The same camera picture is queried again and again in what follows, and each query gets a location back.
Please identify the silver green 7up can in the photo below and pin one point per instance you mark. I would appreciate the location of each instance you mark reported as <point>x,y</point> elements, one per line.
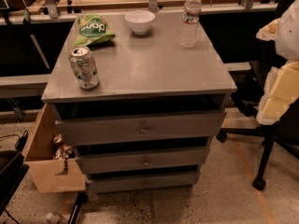
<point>84,68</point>

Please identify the grey drawer cabinet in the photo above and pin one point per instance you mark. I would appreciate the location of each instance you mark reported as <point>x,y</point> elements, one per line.
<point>146,75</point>

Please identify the grey drawer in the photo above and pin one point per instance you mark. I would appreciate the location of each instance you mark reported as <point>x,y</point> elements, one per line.
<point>142,160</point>
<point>123,129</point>
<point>144,182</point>

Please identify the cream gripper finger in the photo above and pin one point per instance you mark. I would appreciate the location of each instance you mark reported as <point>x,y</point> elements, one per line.
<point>281,89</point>
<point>268,32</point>

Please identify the white bowl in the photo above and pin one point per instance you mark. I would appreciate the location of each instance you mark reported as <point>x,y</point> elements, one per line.
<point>139,21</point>

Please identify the wooden box on floor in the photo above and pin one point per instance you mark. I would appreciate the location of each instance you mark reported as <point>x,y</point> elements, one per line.
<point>48,174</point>

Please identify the grey metal bench rail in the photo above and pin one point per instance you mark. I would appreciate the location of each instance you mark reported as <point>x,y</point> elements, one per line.
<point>23,86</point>

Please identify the black case on floor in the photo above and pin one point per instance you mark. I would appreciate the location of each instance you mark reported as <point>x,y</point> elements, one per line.
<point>12,172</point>

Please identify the green chip bag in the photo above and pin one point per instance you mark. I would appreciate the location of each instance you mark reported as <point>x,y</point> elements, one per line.
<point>92,30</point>

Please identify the top grey drawer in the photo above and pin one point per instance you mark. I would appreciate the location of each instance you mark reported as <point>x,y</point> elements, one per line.
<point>123,129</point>

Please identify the bottom grey drawer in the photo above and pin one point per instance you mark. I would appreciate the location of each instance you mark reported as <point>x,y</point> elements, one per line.
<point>144,182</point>

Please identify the middle grey drawer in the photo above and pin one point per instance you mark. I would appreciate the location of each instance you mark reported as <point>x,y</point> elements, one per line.
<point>142,160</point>

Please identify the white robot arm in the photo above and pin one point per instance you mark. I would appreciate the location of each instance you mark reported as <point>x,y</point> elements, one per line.
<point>287,35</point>

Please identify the black office chair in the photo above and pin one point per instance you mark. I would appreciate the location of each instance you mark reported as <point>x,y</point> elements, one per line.
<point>279,121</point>

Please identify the clear plastic water bottle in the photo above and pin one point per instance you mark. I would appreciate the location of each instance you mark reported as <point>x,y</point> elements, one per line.
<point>190,20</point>

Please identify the snack packets in box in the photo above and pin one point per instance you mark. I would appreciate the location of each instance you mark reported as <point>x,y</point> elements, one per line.
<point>61,149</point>

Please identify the black power adapter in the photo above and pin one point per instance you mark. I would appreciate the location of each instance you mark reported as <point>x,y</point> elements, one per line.
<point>21,142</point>

